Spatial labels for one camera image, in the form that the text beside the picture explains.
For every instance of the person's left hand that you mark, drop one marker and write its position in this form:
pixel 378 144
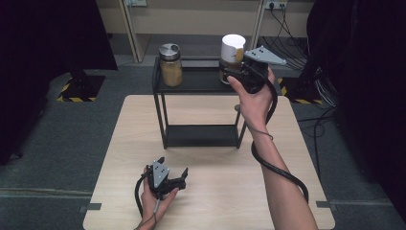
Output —
pixel 150 211

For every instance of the beige wooden shelf unit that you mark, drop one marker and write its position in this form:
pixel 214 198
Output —
pixel 191 19

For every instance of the glass jar with white lid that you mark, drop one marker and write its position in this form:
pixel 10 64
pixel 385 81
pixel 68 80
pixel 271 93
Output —
pixel 231 48

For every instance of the thin wrist band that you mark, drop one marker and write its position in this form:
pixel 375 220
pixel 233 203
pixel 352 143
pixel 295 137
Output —
pixel 270 136

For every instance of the person's right hand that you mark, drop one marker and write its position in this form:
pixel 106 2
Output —
pixel 255 108

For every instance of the wall power socket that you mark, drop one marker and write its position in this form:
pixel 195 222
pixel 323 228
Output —
pixel 276 4
pixel 136 2

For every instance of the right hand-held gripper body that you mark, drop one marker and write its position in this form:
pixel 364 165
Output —
pixel 255 76

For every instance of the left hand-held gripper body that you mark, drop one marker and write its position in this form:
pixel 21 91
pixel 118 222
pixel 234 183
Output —
pixel 158 175

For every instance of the black curtain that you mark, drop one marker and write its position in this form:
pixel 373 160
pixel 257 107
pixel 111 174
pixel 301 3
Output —
pixel 370 80
pixel 38 64

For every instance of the black metal two-tier rack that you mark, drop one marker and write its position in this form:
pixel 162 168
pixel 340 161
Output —
pixel 201 80

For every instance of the glass jar with metal lid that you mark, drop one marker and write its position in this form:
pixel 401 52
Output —
pixel 171 72

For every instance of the black stand base hazard tape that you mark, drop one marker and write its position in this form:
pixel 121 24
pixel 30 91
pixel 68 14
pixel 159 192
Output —
pixel 81 87
pixel 300 91

